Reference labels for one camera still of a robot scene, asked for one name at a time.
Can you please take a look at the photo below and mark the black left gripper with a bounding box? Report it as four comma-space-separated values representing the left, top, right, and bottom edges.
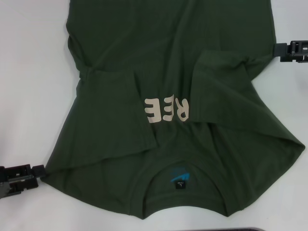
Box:
0, 164, 47, 199

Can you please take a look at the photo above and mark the dark green t-shirt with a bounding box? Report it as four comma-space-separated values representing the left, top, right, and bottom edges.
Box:
39, 0, 304, 214

